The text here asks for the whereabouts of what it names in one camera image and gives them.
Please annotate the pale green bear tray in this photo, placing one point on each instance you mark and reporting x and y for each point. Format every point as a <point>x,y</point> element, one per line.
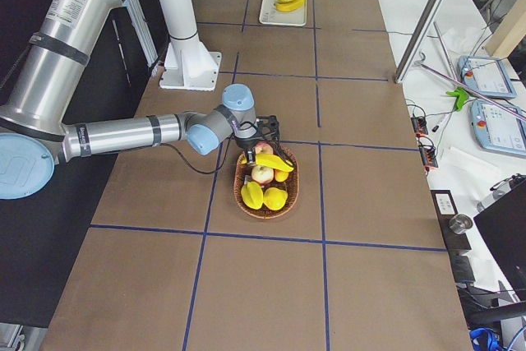
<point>269,15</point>

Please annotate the brown wicker basket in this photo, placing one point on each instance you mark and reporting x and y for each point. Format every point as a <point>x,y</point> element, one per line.
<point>291,186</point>

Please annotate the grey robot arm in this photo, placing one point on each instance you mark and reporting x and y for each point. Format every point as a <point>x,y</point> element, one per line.
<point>34,138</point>

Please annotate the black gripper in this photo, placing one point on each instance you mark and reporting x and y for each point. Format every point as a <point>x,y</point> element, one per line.
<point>247,144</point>

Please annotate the yellow lemon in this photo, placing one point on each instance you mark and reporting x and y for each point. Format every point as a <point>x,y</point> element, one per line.
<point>275,198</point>

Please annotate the metal cup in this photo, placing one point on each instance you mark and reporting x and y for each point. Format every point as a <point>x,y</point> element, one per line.
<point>460,223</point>

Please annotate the red green apple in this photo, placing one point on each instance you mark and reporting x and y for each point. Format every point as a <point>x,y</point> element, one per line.
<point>262,174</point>

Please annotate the blue teach pendant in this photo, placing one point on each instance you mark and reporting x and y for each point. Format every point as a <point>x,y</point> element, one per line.
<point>487,76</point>
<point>497,130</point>

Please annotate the aluminium frame post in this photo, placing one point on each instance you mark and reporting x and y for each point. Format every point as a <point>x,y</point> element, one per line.
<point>427,17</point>

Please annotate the black monitor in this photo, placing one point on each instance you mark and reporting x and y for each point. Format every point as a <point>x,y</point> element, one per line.
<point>502,227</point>

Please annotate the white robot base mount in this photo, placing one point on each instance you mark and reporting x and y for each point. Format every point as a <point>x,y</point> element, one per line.
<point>188,64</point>

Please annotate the silver reach grabber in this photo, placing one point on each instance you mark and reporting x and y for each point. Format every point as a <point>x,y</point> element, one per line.
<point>445,51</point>

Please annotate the dark red plum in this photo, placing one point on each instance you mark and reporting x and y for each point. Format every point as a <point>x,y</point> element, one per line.
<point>280,175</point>

